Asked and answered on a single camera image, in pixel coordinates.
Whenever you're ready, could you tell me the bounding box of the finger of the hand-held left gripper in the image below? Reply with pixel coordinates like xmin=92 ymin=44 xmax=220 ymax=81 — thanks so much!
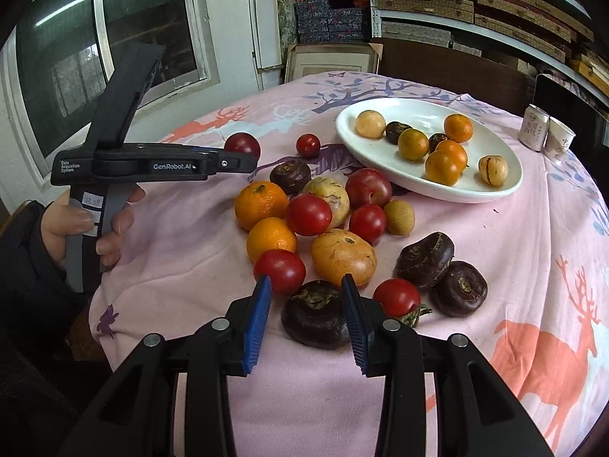
xmin=206 ymin=149 xmax=258 ymax=177

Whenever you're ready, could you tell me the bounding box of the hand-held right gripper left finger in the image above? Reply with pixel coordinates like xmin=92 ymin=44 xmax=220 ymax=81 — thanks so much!
xmin=57 ymin=273 xmax=273 ymax=457

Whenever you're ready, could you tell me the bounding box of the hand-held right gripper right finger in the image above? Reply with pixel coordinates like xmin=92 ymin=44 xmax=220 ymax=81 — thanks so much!
xmin=341 ymin=273 xmax=555 ymax=457

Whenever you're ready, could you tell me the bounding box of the dark red plum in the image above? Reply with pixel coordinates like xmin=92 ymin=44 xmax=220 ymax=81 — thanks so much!
xmin=223 ymin=132 xmax=262 ymax=159

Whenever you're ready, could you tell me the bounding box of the red tomato with stem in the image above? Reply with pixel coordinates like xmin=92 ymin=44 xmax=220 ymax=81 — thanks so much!
xmin=373 ymin=278 xmax=433 ymax=328

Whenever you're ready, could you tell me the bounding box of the large orange-yellow pepino melon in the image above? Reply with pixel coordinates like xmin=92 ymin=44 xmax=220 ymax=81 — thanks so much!
xmin=311 ymin=228 xmax=378 ymax=289

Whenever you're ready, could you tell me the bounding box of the small red cherry tomato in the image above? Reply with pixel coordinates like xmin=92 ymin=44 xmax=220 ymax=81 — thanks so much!
xmin=296 ymin=134 xmax=321 ymax=158

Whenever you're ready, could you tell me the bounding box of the pale yellow pepino melon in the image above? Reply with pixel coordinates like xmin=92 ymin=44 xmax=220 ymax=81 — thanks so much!
xmin=301 ymin=176 xmax=350 ymax=229

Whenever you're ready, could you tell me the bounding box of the white plate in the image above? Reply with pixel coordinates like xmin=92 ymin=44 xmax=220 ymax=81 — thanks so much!
xmin=335 ymin=97 xmax=524 ymax=205

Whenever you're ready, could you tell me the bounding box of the pale yellow round fruit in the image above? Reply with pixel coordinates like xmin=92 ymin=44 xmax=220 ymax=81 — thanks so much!
xmin=355 ymin=110 xmax=386 ymax=140

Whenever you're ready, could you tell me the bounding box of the greenish orange mandarin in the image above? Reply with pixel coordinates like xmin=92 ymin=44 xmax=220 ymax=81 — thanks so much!
xmin=398 ymin=128 xmax=430 ymax=161

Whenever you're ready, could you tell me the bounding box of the large orange mandarin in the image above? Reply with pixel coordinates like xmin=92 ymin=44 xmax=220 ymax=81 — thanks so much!
xmin=424 ymin=150 xmax=462 ymax=186

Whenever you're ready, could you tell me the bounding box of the striped pale pepino melon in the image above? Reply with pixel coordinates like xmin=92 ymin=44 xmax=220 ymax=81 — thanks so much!
xmin=478 ymin=155 xmax=509 ymax=186

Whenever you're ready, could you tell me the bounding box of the person's left forearm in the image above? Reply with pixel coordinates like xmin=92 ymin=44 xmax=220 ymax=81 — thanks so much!
xmin=0 ymin=200 xmax=91 ymax=353

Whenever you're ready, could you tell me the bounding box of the person's left hand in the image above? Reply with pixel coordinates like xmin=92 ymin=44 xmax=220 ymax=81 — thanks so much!
xmin=40 ymin=185 xmax=146 ymax=270

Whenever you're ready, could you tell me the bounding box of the pink deer print tablecloth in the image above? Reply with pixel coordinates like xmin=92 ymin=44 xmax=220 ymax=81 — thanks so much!
xmin=88 ymin=70 xmax=609 ymax=457

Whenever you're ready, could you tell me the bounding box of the small tan round fruit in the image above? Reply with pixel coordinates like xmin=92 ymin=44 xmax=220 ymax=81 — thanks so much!
xmin=384 ymin=199 xmax=416 ymax=236

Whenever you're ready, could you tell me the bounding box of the aluminium framed window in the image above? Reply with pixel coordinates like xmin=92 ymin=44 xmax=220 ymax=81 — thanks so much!
xmin=14 ymin=0 xmax=220 ymax=163

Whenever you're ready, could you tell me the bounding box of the cardboard box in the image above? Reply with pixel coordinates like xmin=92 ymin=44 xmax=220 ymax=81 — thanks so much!
xmin=284 ymin=43 xmax=384 ymax=84

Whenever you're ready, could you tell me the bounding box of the white upright board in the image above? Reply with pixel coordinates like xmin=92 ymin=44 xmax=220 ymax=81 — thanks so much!
xmin=247 ymin=0 xmax=281 ymax=91

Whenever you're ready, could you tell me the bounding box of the grey marble slab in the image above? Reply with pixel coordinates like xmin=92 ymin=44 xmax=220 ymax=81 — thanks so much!
xmin=273 ymin=0 xmax=298 ymax=72

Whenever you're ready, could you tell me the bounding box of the stack of blue patterned boxes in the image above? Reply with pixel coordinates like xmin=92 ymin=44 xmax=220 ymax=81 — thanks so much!
xmin=295 ymin=0 xmax=369 ymax=43

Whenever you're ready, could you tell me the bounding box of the white metal shelf rack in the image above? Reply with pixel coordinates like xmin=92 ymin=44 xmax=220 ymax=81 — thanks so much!
xmin=366 ymin=0 xmax=595 ymax=62

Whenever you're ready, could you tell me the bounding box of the dark brown wooden board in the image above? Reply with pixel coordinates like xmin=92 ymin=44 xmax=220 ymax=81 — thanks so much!
xmin=371 ymin=38 xmax=531 ymax=110

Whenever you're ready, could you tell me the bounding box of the stack of woven tan boxes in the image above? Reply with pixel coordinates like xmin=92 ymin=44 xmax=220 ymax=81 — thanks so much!
xmin=371 ymin=0 xmax=595 ymax=62

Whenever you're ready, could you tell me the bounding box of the pale drink can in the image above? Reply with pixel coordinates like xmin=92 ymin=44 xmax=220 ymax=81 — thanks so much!
xmin=518 ymin=104 xmax=550 ymax=152

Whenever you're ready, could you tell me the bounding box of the white paper cup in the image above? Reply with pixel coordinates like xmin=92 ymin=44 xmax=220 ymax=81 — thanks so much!
xmin=544 ymin=117 xmax=576 ymax=161

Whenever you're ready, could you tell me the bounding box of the stack of yellow wooden frames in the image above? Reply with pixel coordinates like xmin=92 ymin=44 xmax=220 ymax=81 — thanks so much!
xmin=568 ymin=50 xmax=609 ymax=93

